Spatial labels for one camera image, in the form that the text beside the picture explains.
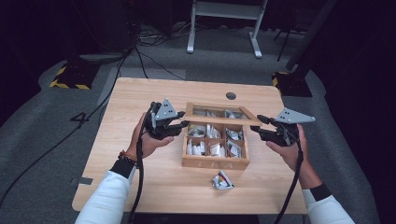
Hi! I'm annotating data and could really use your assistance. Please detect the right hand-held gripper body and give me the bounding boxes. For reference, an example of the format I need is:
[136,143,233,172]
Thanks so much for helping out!
[264,107,317,147]

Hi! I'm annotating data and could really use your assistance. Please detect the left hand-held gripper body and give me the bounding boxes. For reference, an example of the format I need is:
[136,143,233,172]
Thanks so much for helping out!
[144,98,185,141]

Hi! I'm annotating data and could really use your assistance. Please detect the wooden compartment box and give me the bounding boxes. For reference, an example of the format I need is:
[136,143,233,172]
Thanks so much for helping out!
[180,101,263,172]

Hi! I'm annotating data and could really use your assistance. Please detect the white tea bag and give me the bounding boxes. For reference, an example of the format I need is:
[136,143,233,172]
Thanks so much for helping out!
[211,170,235,191]

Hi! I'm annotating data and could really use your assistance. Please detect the person's right hand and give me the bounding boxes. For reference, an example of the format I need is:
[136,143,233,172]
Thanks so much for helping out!
[265,123,316,180]

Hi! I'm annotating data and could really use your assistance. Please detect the person's left hand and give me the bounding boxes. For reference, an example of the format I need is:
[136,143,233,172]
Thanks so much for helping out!
[125,112,176,161]

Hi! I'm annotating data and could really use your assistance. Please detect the group of tea packets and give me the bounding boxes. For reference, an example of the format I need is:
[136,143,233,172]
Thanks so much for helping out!
[186,108,247,158]

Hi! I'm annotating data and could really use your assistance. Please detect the black yellow striped stand base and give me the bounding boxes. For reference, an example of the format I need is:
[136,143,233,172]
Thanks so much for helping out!
[271,71,314,98]
[49,61,101,91]

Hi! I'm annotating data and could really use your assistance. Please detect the black tripod legs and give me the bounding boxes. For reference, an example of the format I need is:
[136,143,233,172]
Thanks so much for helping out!
[273,27,304,63]

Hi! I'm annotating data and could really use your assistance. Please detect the grey flat stand foot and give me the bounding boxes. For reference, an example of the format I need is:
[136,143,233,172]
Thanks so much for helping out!
[78,50,133,65]

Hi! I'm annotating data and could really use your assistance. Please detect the black slanted pole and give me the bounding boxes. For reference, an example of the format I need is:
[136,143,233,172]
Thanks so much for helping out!
[285,0,339,72]

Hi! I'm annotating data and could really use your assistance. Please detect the grey tape strip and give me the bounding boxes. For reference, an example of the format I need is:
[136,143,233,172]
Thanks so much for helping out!
[70,175,94,187]

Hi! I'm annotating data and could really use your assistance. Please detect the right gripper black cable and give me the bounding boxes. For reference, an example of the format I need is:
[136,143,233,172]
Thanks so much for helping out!
[273,129,305,224]

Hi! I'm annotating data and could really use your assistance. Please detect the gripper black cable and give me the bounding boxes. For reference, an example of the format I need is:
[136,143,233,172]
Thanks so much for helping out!
[127,102,156,224]
[273,129,305,224]

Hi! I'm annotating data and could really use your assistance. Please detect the beaded bracelet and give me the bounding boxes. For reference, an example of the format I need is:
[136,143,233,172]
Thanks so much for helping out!
[118,149,138,166]

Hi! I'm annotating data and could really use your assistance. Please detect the thin black floor cable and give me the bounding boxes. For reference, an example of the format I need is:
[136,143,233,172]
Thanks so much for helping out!
[134,46,187,82]

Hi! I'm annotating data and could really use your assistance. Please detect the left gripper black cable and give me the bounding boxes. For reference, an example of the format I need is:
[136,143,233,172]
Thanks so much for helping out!
[127,102,156,224]

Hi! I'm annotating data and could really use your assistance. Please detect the bundle of floor cables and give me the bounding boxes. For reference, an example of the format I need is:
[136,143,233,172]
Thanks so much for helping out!
[136,21,194,49]

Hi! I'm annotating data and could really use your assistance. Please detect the long black floor cable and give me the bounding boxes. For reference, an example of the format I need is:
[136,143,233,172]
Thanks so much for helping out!
[0,46,129,209]

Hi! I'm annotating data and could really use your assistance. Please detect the white metal desk frame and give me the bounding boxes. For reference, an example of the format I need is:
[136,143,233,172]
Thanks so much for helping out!
[186,0,269,60]

